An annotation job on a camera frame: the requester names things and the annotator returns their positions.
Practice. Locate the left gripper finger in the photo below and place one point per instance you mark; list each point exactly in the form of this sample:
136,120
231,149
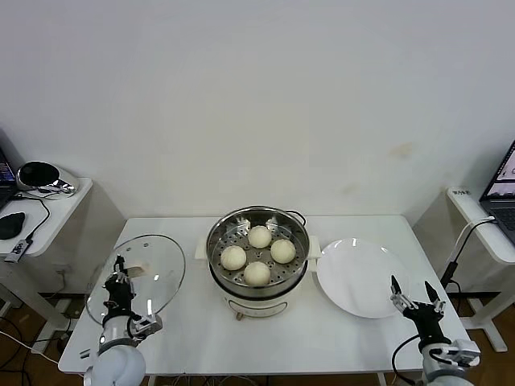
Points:
120,267

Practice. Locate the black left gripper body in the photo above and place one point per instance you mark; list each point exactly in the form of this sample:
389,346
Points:
120,299

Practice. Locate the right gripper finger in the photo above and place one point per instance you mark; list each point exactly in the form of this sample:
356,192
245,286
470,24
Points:
398,293
433,297

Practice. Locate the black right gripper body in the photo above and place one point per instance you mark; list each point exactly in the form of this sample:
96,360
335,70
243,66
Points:
428,319

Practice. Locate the glass pot lid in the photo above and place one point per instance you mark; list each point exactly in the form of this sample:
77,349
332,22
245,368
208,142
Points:
161,261

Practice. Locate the white steamed baozi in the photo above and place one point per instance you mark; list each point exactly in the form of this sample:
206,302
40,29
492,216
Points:
283,251
259,236
233,257
257,273

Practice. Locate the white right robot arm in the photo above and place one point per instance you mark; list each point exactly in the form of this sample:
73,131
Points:
446,376

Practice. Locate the perforated steel steamer basket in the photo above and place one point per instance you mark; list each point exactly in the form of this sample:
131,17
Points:
217,239

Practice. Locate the white round plate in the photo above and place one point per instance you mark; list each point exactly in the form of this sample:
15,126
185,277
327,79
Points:
354,281

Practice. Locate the grey usb hub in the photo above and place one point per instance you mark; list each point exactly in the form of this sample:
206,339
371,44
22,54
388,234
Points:
17,250

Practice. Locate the small printed label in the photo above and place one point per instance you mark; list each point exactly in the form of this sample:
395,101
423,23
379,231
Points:
461,192

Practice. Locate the black computer mouse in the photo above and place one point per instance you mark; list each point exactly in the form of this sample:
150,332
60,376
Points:
11,225

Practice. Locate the silver black headset device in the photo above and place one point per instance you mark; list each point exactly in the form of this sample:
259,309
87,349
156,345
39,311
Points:
38,175

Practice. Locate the grey laptop with lit screen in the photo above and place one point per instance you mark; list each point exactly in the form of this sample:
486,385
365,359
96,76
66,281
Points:
501,193

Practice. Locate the white work table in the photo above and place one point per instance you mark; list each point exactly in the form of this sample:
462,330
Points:
281,350

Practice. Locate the white electric cooker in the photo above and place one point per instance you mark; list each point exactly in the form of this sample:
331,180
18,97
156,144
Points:
257,307

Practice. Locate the dark laptop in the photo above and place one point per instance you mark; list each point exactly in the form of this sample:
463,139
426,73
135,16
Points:
5,181

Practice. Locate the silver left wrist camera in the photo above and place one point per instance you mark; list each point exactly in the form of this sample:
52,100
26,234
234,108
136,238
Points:
148,323

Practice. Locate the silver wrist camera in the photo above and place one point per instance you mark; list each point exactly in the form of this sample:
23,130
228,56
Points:
148,323
458,351

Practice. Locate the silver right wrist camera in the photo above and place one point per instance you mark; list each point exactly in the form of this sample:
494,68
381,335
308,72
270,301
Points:
458,351

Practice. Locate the white wall socket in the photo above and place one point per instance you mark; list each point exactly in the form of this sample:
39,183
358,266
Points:
63,270

